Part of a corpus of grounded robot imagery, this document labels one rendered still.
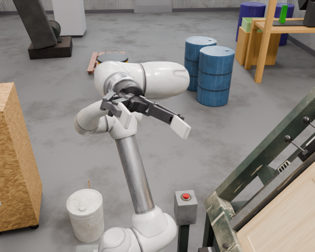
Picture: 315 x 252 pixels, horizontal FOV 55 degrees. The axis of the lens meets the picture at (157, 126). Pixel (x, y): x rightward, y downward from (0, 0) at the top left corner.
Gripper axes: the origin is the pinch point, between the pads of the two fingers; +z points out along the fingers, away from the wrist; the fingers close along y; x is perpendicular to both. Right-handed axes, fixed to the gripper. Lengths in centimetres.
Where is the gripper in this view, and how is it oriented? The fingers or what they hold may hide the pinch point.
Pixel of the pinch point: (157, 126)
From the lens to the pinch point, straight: 60.2
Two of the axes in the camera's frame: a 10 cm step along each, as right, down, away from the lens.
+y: -8.5, -1.8, -4.9
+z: 3.9, 4.0, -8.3
